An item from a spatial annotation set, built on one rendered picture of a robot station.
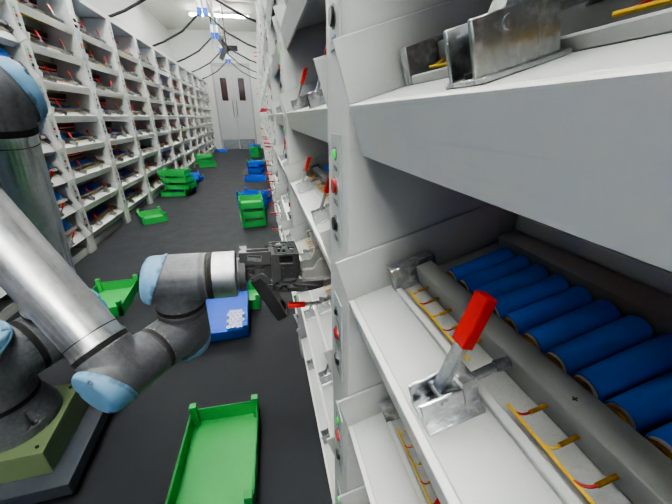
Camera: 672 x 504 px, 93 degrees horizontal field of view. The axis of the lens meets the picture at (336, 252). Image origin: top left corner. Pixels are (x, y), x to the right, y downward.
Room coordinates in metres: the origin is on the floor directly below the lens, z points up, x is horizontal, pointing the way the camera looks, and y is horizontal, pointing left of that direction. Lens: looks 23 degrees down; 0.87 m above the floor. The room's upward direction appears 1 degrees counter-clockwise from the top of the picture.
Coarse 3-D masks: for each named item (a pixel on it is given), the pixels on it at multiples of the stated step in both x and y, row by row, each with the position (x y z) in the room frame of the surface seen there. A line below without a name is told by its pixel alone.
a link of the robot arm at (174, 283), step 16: (160, 256) 0.53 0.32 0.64; (176, 256) 0.54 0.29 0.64; (192, 256) 0.54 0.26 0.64; (208, 256) 0.55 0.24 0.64; (144, 272) 0.50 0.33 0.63; (160, 272) 0.50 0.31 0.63; (176, 272) 0.51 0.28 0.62; (192, 272) 0.51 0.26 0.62; (208, 272) 0.52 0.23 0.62; (144, 288) 0.48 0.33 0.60; (160, 288) 0.49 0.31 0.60; (176, 288) 0.50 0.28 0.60; (192, 288) 0.50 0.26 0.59; (208, 288) 0.51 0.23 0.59; (160, 304) 0.50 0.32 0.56; (176, 304) 0.50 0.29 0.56; (192, 304) 0.51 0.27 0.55
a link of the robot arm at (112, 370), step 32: (0, 192) 0.51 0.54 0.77; (0, 224) 0.47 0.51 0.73; (32, 224) 0.51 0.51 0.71; (0, 256) 0.44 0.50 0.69; (32, 256) 0.46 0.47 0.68; (32, 288) 0.43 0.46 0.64; (64, 288) 0.45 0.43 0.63; (32, 320) 0.42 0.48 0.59; (64, 320) 0.42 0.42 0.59; (96, 320) 0.44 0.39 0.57; (64, 352) 0.40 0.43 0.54; (96, 352) 0.40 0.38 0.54; (128, 352) 0.42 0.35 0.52; (160, 352) 0.45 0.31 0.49; (96, 384) 0.37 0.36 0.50; (128, 384) 0.39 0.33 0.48
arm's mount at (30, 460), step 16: (64, 384) 0.72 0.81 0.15; (64, 400) 0.67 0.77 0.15; (80, 400) 0.70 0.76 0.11; (64, 416) 0.63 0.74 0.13; (80, 416) 0.68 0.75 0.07; (48, 432) 0.57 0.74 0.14; (64, 432) 0.60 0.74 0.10; (16, 448) 0.53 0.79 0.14; (32, 448) 0.53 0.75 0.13; (48, 448) 0.54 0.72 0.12; (64, 448) 0.58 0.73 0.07; (0, 464) 0.50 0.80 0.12; (16, 464) 0.51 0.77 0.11; (32, 464) 0.52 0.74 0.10; (48, 464) 0.52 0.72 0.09; (0, 480) 0.50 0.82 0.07; (16, 480) 0.50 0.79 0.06
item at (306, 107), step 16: (320, 64) 0.40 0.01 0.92; (304, 80) 0.84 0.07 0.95; (320, 80) 0.40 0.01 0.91; (288, 96) 0.99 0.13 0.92; (304, 96) 0.83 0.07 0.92; (320, 96) 0.57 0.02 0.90; (288, 112) 0.90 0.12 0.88; (304, 112) 0.60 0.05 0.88; (320, 112) 0.45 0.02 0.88; (304, 128) 0.67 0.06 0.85; (320, 128) 0.49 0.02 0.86
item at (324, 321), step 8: (304, 224) 1.00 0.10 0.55; (296, 232) 0.99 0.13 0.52; (304, 232) 1.00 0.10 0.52; (296, 240) 0.99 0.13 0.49; (304, 240) 0.98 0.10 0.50; (304, 248) 0.92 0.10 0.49; (320, 288) 0.67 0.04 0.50; (328, 288) 0.66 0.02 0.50; (312, 296) 0.64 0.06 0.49; (320, 296) 0.63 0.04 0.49; (328, 312) 0.57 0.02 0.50; (320, 320) 0.55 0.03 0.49; (328, 320) 0.54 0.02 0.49; (320, 328) 0.52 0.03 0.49; (328, 328) 0.52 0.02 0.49; (328, 336) 0.49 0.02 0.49; (328, 344) 0.47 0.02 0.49; (328, 352) 0.40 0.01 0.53; (328, 360) 0.40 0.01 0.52
